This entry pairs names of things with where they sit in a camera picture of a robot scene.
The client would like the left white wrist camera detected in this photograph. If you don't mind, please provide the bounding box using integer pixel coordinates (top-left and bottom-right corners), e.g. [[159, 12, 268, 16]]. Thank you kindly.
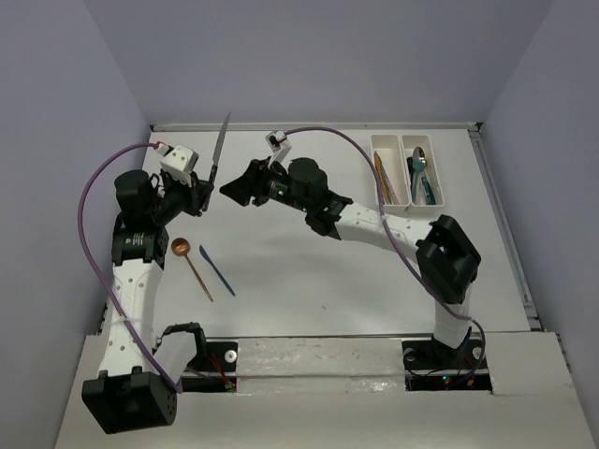
[[156, 142, 199, 187]]

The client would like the blue plastic knife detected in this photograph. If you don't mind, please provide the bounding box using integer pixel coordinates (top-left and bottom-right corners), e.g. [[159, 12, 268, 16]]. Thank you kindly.
[[198, 245, 236, 297]]

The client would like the purple cable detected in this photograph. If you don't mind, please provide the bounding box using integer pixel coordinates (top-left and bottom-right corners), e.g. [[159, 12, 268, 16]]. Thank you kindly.
[[77, 142, 233, 392], [283, 126, 486, 380]]

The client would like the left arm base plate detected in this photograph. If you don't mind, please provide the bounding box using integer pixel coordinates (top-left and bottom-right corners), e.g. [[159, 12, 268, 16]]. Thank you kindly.
[[181, 340, 239, 394]]

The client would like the teal plastic knife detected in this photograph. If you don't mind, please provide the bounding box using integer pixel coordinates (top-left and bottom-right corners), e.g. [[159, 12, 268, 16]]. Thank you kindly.
[[383, 167, 394, 204]]

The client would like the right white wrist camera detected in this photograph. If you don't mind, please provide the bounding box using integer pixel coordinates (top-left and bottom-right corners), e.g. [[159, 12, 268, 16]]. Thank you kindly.
[[266, 130, 292, 167]]

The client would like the teal plastic spoon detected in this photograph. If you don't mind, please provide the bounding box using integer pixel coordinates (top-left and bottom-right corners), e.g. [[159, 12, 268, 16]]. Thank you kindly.
[[407, 157, 436, 205]]

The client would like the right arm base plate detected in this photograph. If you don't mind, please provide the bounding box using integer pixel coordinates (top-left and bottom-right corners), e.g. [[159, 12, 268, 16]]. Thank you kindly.
[[402, 339, 492, 392]]

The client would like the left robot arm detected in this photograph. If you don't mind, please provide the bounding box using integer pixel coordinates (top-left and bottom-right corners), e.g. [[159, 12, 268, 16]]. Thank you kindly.
[[81, 169, 213, 434]]

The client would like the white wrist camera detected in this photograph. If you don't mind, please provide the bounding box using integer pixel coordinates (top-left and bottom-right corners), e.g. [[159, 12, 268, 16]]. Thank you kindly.
[[156, 142, 199, 187], [266, 130, 292, 167]]

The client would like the steel knife dark handle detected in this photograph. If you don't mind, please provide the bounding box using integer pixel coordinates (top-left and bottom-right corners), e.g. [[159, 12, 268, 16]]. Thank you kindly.
[[208, 112, 231, 188]]

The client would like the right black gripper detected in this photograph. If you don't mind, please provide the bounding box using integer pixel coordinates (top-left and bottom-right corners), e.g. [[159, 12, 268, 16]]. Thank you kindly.
[[220, 154, 312, 213]]

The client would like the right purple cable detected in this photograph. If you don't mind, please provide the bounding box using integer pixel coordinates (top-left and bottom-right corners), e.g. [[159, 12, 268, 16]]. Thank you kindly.
[[283, 126, 486, 380]]

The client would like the copper spoon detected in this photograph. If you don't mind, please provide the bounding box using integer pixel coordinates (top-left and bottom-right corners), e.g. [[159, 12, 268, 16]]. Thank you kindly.
[[170, 238, 214, 302]]

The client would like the orange plastic knife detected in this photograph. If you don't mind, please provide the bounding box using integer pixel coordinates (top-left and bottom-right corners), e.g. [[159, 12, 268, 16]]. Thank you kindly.
[[373, 152, 391, 204]]

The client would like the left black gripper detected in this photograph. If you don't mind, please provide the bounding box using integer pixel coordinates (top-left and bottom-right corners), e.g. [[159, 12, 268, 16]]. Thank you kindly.
[[151, 170, 212, 224]]

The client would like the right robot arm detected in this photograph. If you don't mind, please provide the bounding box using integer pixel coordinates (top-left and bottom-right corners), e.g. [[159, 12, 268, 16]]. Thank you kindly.
[[220, 158, 481, 367]]

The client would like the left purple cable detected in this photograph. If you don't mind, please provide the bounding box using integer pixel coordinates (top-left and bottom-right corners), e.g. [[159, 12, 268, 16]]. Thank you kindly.
[[77, 142, 233, 392]]

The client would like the steel spoon green handle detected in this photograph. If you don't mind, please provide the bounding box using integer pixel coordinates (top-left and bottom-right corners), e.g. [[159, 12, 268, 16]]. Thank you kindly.
[[411, 146, 426, 202]]

